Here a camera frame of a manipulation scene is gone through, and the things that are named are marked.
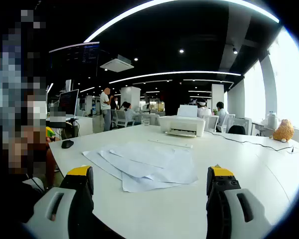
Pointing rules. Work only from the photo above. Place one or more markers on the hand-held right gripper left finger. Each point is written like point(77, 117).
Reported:
point(57, 214)

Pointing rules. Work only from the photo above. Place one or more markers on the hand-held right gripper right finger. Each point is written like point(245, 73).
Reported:
point(229, 214)

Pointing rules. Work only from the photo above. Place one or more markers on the stack of white printing papers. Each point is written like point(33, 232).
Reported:
point(144, 164)

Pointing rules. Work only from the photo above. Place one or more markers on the black computer mouse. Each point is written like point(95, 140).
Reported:
point(67, 144)

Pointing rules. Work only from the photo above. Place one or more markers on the desktop computer monitor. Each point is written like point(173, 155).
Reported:
point(68, 102)

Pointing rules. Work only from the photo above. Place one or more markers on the person's black shirt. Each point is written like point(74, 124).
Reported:
point(22, 199)

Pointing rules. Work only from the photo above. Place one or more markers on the white plastic chair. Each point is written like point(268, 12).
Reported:
point(31, 186)

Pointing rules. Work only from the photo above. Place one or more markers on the white table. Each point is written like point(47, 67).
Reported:
point(164, 214)

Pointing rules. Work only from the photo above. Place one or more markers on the white office chair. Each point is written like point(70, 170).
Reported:
point(228, 122)
point(211, 123)
point(124, 118)

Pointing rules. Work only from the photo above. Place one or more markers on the black office chair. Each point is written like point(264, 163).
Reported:
point(236, 130)

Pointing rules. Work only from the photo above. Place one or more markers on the large hanging display screen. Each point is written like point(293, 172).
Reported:
point(89, 53)

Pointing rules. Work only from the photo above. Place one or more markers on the clear glass cup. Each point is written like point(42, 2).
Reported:
point(145, 122)

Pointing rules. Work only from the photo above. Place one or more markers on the ceiling air conditioner unit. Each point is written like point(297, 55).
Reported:
point(117, 63)

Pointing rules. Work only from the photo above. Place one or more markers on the orange plush toy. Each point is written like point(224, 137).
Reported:
point(284, 130)

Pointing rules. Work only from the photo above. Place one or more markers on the white printer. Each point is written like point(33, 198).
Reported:
point(182, 124)

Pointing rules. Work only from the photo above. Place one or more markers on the green potted plant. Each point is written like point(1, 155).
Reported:
point(215, 112)

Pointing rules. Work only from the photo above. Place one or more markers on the narrow bright window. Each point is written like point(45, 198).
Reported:
point(254, 97)

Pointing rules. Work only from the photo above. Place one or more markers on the long ceiling light strip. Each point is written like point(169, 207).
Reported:
point(174, 73)
point(164, 8)

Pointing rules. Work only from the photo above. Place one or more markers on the large bright window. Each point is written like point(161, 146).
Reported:
point(294, 82)

